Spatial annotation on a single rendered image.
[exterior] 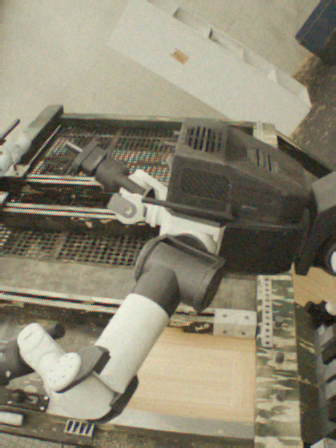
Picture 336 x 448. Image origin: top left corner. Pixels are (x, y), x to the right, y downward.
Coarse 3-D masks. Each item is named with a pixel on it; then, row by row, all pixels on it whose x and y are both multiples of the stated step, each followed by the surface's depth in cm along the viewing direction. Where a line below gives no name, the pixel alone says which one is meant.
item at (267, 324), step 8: (256, 120) 269; (264, 280) 159; (264, 288) 156; (264, 296) 153; (264, 304) 150; (264, 312) 147; (264, 320) 144; (264, 328) 142; (272, 328) 142; (264, 336) 139; (264, 344) 137; (272, 344) 137
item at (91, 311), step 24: (0, 288) 153; (24, 288) 153; (0, 312) 153; (24, 312) 151; (48, 312) 150; (72, 312) 148; (96, 312) 146; (192, 312) 146; (216, 312) 145; (240, 312) 145; (240, 336) 144
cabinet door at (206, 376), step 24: (168, 336) 145; (192, 336) 144; (216, 336) 144; (168, 360) 137; (192, 360) 137; (216, 360) 137; (240, 360) 137; (144, 384) 130; (168, 384) 130; (192, 384) 130; (216, 384) 130; (240, 384) 130; (144, 408) 123; (168, 408) 123; (192, 408) 123; (216, 408) 123; (240, 408) 123
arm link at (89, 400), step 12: (48, 360) 94; (48, 372) 90; (84, 384) 80; (96, 384) 82; (60, 396) 81; (72, 396) 80; (84, 396) 81; (96, 396) 82; (108, 396) 83; (72, 408) 83; (84, 408) 82; (96, 408) 82; (108, 408) 83; (96, 420) 84
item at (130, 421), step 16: (32, 416) 121; (48, 416) 120; (64, 416) 119; (128, 416) 119; (144, 416) 119; (160, 416) 119; (176, 416) 119; (128, 432) 118; (144, 432) 117; (160, 432) 116; (176, 432) 115; (192, 432) 115; (208, 432) 115; (224, 432) 115; (240, 432) 115
